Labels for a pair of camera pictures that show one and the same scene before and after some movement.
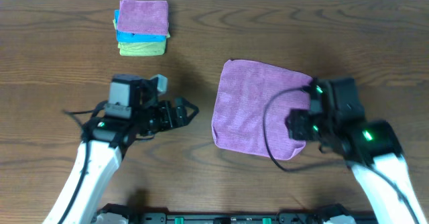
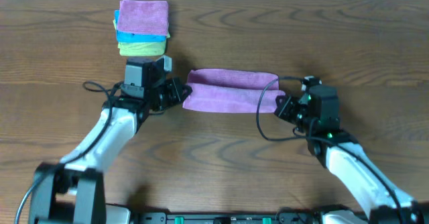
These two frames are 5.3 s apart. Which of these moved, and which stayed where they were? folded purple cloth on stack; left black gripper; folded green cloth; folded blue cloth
Moved: left black gripper
Stayed: folded green cloth; folded blue cloth; folded purple cloth on stack
